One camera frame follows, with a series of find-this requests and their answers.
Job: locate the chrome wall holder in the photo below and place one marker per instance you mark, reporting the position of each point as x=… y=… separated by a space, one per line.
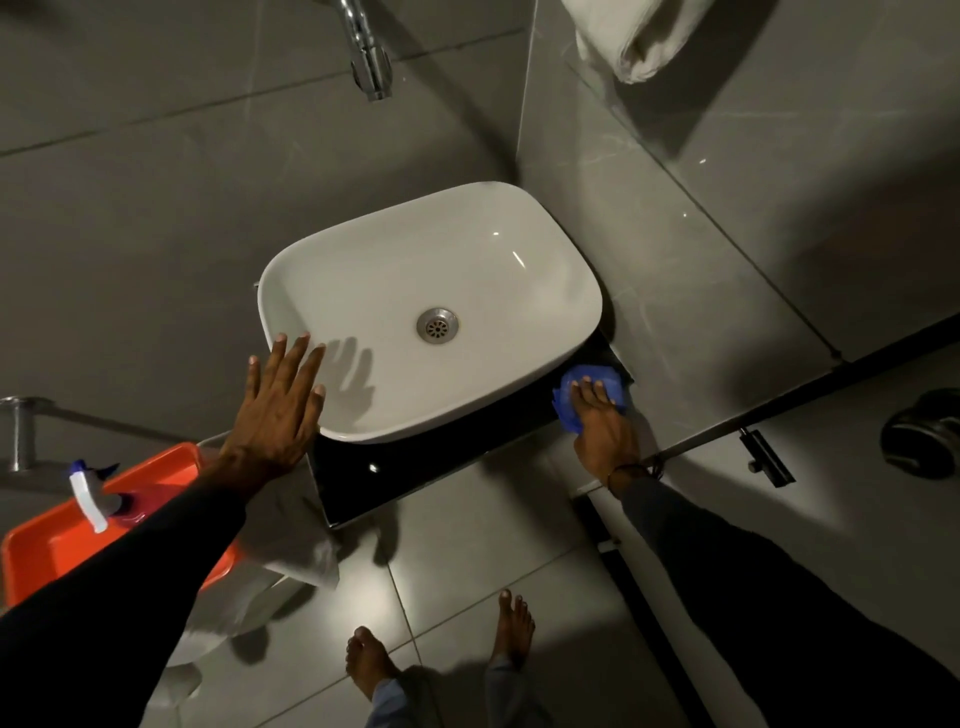
x=21 y=435

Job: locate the person's right fingers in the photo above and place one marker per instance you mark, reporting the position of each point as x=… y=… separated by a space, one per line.
x=589 y=397

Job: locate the person's left hand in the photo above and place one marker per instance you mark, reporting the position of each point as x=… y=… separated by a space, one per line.
x=270 y=427

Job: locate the person's left foot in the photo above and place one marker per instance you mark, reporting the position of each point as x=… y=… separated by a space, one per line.
x=369 y=660

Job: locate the white spray bottle blue nozzle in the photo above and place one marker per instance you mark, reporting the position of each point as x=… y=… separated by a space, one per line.
x=88 y=499

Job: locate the white crumpled cloth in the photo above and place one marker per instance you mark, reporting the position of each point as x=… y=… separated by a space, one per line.
x=292 y=532

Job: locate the person's right hand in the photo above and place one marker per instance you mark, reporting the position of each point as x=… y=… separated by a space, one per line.
x=606 y=439

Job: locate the person's left thumb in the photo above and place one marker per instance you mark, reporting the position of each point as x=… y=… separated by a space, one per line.
x=316 y=412

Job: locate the person's right foot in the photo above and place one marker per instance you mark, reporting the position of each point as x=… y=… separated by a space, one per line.
x=514 y=630

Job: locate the white toilet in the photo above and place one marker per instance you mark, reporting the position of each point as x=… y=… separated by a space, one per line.
x=225 y=607

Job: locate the black door bracket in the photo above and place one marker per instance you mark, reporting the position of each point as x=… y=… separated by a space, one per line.
x=765 y=457

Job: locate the blue cleaning cloth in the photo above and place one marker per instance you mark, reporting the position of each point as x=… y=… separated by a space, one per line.
x=562 y=405

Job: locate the person's grey trousers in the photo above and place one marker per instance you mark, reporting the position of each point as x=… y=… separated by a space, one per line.
x=510 y=697

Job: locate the person's left little finger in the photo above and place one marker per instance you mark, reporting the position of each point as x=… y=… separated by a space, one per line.
x=252 y=375

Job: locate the metal sink drain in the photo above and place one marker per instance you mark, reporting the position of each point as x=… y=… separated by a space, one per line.
x=437 y=325

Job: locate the black round object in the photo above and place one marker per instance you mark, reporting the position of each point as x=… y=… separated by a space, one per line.
x=922 y=439

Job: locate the chrome faucet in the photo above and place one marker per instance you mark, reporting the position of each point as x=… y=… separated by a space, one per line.
x=367 y=52

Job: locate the orange plastic tray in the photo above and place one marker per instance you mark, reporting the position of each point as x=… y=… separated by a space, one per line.
x=52 y=540

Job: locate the white ceramic sink basin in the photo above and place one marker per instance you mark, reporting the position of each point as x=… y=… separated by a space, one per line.
x=420 y=255

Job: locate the person's foot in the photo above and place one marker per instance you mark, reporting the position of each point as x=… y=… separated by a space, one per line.
x=514 y=630
x=369 y=660

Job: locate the person's right forearm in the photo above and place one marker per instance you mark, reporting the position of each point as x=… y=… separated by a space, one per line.
x=765 y=622

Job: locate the person's left forearm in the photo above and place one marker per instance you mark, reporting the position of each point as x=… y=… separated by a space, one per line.
x=112 y=600

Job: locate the person's left middle finger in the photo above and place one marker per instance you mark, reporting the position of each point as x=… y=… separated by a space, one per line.
x=295 y=363

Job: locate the black glass door rail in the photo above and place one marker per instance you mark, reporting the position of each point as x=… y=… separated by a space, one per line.
x=810 y=386

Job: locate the white folded towel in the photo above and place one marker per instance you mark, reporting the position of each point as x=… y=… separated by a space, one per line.
x=630 y=37

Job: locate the black vanity counter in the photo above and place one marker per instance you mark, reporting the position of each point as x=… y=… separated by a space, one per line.
x=390 y=472

